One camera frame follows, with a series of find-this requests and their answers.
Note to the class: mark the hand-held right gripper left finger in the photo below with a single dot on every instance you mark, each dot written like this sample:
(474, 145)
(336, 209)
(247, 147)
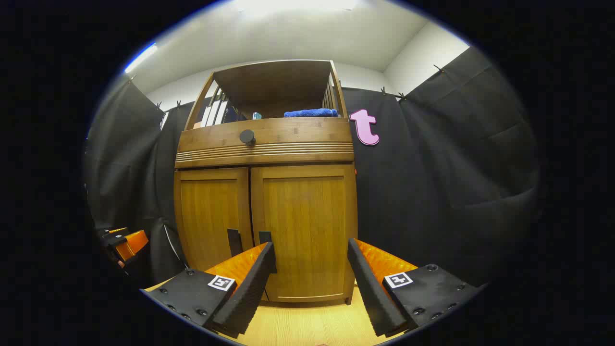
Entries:
(254, 281)

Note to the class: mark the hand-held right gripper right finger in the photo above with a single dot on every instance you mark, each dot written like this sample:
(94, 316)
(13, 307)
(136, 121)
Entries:
(367, 283)

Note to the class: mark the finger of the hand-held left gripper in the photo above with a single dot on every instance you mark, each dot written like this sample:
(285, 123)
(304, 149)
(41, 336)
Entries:
(113, 234)
(134, 244)

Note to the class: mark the wooden double-door shoe cabinet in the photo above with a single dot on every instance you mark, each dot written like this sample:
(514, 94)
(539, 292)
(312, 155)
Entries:
(307, 226)

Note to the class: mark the wooden cabinet door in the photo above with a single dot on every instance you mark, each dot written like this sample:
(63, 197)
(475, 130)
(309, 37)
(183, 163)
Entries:
(209, 211)
(307, 216)

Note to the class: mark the wooden ribbed cabinet drawer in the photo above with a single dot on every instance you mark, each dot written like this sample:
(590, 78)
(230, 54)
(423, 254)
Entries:
(298, 134)

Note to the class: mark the round black drawer knob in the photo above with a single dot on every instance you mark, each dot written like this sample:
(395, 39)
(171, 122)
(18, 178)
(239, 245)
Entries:
(247, 137)

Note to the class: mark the blue folded towel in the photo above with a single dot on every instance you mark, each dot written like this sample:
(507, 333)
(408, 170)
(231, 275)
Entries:
(310, 113)

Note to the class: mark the long ceiling light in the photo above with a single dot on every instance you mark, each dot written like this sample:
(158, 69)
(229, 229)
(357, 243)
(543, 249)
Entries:
(141, 57)

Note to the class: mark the wide ceiling light panel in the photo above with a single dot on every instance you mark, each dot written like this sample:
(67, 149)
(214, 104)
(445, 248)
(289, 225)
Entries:
(298, 5)

